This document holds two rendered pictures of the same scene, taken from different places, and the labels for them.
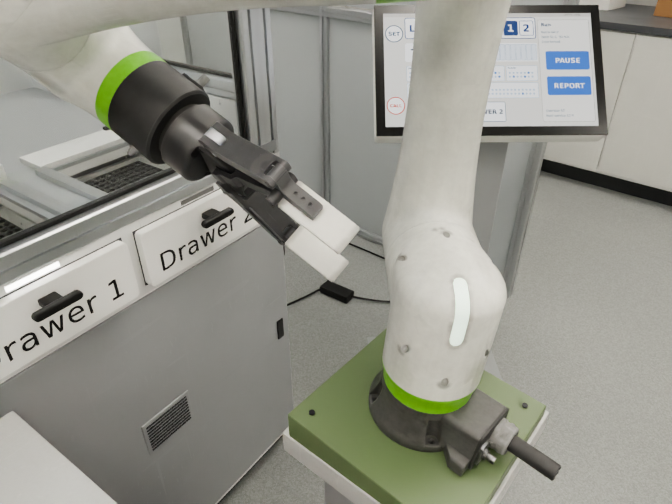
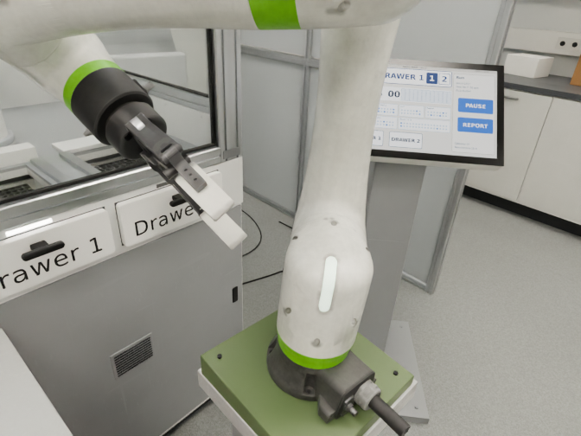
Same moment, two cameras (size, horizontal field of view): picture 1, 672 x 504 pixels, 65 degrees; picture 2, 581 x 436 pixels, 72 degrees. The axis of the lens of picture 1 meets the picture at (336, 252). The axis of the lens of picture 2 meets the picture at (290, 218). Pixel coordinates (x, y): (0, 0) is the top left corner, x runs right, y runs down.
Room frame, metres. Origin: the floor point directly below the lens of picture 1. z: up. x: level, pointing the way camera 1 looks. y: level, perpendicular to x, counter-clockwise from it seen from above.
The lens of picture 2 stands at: (0.01, -0.12, 1.35)
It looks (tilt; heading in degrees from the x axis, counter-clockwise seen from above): 29 degrees down; 5
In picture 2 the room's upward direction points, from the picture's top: 3 degrees clockwise
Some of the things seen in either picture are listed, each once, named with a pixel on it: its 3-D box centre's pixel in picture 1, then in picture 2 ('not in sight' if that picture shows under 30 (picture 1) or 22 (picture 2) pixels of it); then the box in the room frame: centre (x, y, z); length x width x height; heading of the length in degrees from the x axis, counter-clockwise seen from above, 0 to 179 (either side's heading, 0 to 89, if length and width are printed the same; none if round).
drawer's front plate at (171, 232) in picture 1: (205, 226); (175, 206); (0.87, 0.25, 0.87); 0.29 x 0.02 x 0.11; 145
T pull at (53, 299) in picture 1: (53, 302); (41, 247); (0.60, 0.41, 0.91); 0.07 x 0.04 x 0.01; 145
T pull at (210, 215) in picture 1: (213, 215); (181, 198); (0.86, 0.23, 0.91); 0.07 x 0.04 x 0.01; 145
